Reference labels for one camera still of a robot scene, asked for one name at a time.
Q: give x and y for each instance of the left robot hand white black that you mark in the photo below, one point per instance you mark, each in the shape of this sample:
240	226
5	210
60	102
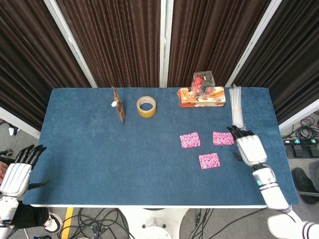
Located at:
15	178

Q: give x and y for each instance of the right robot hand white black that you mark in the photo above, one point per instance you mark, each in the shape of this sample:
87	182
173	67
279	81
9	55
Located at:
250	149

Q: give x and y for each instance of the pink patterned card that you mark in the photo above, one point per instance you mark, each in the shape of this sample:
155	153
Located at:
190	140
222	138

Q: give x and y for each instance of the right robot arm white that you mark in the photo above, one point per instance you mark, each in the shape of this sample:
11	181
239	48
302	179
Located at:
271	194

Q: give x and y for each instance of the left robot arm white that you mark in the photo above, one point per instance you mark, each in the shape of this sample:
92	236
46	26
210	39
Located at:
6	211

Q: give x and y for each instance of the bundle of clear straws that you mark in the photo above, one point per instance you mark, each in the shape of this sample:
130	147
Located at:
236	109

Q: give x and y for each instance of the person in black clothes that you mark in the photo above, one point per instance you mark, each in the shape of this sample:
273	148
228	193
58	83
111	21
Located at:
32	217

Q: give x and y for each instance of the white power adapter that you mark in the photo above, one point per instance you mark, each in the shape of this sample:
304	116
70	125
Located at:
13	131

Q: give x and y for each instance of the black foot pedal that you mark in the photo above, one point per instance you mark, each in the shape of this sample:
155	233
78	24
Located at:
314	150
298	150

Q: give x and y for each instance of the person in grey trousers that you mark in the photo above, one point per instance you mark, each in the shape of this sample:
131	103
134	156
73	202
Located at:
302	184

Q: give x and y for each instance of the orange biscuit box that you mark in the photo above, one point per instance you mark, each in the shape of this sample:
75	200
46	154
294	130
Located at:
199	102

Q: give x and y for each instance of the clear box with red items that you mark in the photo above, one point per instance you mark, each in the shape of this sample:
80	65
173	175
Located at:
203	82

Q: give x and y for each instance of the brown pleated curtain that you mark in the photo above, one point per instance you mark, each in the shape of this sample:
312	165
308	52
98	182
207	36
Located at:
291	57
30	62
114	42
211	37

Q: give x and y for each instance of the yellow packing tape roll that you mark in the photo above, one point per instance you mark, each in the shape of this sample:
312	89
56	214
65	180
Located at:
146	113

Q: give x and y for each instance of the blue table mat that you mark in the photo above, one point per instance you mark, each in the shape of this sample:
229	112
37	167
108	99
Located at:
124	154

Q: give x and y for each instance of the brown spout pouch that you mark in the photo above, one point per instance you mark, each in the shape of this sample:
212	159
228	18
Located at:
120	107

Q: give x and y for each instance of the white partition rail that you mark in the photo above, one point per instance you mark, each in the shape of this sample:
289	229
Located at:
17	122
299	114

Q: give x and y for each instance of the white partition post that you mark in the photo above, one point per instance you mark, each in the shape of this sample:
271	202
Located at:
69	42
165	42
254	42

